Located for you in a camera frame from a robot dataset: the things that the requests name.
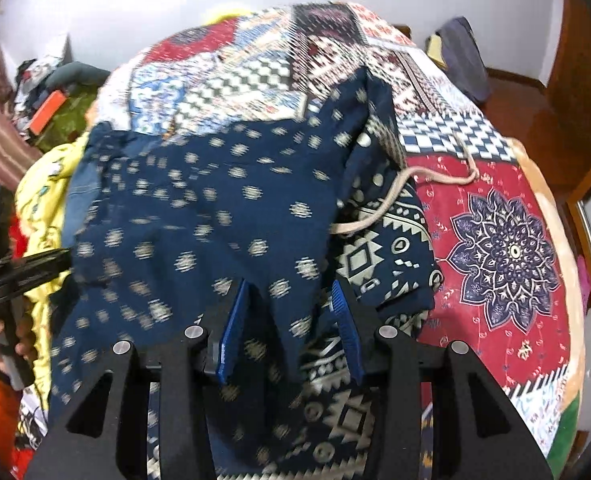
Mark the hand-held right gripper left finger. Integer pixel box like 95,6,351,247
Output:
25,277,251,480

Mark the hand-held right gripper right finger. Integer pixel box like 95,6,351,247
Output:
331,277,553,480

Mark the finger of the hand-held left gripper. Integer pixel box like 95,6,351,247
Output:
16,249,74,292

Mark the navy patterned drawstring garment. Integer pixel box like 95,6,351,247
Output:
48,67,479,480

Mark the person's left hand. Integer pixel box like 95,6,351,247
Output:
0,316,39,377

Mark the red cloth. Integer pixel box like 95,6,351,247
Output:
12,229,42,262

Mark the yellow printed cloth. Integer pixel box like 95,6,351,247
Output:
15,135,96,403

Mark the green patterned bag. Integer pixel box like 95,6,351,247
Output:
35,87,102,154

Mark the orange box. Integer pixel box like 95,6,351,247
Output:
28,88,67,134

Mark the patchwork printed blanket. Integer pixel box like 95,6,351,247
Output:
92,0,576,480

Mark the pile of mixed clutter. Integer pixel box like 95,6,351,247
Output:
12,55,76,132

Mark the grey green cushion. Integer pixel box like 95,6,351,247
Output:
48,61,114,89

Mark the peach green fleece blanket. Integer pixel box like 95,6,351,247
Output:
505,137,589,469

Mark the pale yellow chair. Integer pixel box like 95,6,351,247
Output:
424,33,447,69

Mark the yellow hoop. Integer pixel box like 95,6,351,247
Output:
202,2,252,24

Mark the wooden door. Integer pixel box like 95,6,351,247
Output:
547,0,591,127

